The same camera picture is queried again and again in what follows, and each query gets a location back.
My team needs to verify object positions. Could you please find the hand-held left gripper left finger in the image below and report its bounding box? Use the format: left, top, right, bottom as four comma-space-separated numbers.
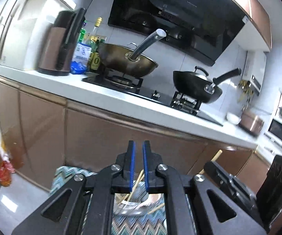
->
11, 140, 136, 235

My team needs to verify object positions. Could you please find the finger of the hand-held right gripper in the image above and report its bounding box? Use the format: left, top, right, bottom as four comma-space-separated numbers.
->
204, 161, 230, 184

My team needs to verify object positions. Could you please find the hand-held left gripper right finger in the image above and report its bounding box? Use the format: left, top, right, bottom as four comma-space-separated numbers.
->
142, 140, 266, 235

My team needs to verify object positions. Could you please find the bamboo chopstick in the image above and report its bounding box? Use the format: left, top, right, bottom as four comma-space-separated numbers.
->
147, 203, 165, 214
199, 150, 223, 175
127, 169, 144, 202
130, 174, 145, 196

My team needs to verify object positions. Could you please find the glass cup with chopsticks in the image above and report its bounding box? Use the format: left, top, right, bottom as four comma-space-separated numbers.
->
113, 192, 166, 217

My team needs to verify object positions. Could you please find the brown cabinet door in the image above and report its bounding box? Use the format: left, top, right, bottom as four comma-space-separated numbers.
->
18, 90, 67, 192
188, 144, 256, 177
0, 77, 20, 170
66, 108, 206, 178

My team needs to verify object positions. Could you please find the white microwave oven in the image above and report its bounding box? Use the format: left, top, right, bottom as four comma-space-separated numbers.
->
267, 117, 282, 150

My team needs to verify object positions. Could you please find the white bowl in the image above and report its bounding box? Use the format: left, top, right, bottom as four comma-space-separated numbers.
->
226, 113, 241, 125

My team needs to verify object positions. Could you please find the brown rice cooker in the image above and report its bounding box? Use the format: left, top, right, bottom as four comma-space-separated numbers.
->
239, 108, 265, 137

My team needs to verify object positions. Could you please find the black glass gas stove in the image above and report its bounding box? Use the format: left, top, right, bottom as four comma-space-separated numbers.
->
81, 69, 224, 127

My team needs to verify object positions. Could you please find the zigzag patterned cloth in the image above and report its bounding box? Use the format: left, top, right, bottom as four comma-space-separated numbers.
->
49, 166, 198, 235

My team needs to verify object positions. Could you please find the white kitchen countertop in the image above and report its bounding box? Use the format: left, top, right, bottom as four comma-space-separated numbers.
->
0, 64, 260, 150

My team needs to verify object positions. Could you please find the black lidded frying pan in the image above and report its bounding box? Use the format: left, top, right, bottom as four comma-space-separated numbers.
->
173, 66, 242, 104

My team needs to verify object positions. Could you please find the dark bottle yellow label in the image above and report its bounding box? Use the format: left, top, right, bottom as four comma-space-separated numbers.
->
89, 38, 101, 73

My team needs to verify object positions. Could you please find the white water heater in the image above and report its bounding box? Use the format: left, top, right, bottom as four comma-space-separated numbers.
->
243, 50, 268, 84

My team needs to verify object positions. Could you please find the blue and white bag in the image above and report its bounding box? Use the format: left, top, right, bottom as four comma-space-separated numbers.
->
70, 42, 93, 75

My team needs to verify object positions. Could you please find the clear plastic bag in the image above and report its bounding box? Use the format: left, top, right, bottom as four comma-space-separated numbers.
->
0, 132, 16, 175

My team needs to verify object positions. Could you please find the green bottle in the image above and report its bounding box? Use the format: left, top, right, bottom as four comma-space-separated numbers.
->
78, 27, 87, 45

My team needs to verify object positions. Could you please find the tall bottle yellow cap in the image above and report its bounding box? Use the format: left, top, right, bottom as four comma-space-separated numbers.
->
89, 17, 103, 45

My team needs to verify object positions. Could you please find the brown thermos kettle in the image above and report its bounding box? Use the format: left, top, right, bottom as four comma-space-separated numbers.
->
37, 8, 87, 76

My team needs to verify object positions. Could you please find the black range hood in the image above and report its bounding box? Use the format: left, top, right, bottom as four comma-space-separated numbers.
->
107, 0, 252, 67

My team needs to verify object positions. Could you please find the brown wall cabinet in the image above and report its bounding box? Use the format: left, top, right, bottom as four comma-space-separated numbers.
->
239, 0, 273, 52

